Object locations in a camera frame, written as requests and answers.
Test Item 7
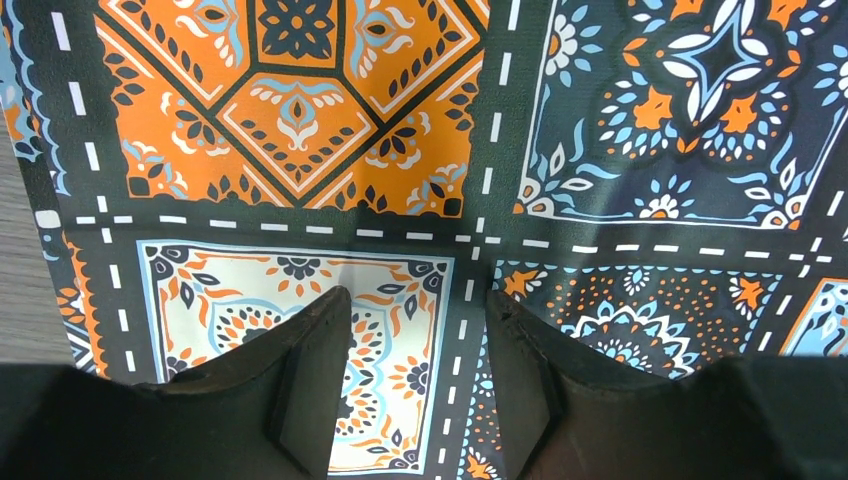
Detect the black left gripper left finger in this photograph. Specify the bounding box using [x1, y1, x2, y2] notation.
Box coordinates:
[132, 287, 352, 479]

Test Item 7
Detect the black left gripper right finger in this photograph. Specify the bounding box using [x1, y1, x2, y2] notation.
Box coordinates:
[486, 291, 724, 479]

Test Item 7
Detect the colourful patterned placemat cloth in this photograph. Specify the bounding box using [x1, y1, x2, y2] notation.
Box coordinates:
[1, 1, 847, 479]

